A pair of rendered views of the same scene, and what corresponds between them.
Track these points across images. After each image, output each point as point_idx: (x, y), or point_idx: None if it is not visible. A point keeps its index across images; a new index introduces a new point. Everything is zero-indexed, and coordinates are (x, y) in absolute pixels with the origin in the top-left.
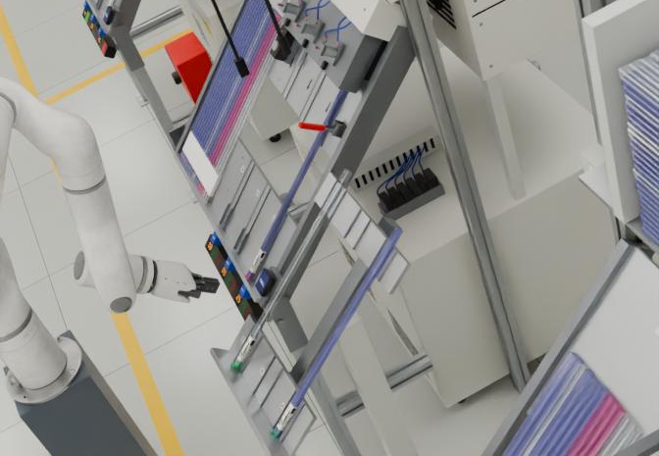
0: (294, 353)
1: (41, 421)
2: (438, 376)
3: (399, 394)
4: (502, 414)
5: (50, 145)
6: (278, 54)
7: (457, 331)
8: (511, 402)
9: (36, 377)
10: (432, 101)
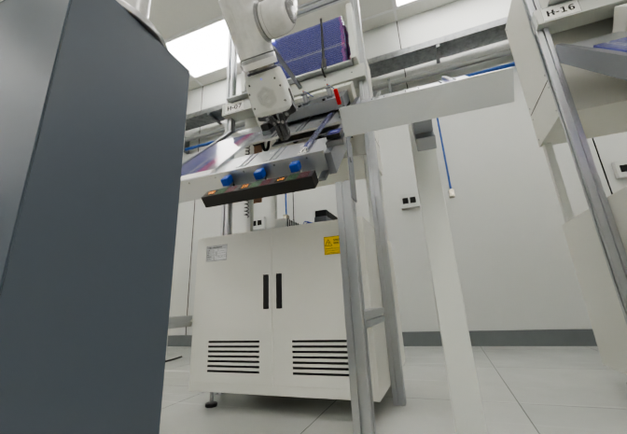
0: (352, 202)
1: (100, 21)
2: (376, 349)
3: (317, 431)
4: (409, 413)
5: None
6: (269, 123)
7: (377, 307)
8: (404, 409)
9: None
10: (369, 132)
